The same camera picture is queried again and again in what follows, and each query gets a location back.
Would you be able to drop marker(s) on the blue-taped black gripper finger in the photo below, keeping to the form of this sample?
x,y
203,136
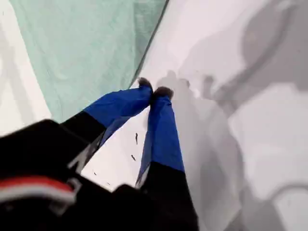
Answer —
x,y
115,106
163,144

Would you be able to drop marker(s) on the pale green T-shirt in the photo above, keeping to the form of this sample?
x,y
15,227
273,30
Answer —
x,y
84,48

